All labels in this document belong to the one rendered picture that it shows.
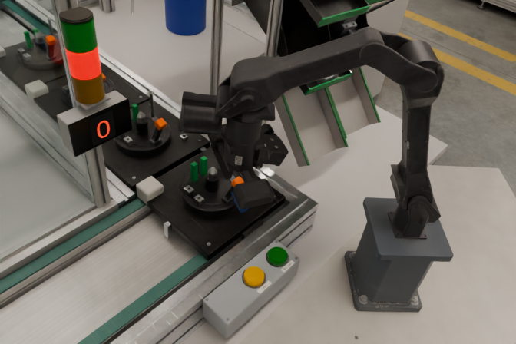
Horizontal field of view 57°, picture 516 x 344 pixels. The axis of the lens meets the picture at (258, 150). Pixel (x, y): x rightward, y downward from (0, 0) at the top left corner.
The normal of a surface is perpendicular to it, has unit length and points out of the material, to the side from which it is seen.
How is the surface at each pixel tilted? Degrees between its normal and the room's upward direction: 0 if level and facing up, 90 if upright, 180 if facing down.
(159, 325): 0
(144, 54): 0
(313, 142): 45
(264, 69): 16
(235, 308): 0
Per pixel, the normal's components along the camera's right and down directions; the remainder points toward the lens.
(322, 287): 0.09, -0.74
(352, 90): 0.48, -0.12
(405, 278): 0.04, 0.67
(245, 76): -0.18, -0.73
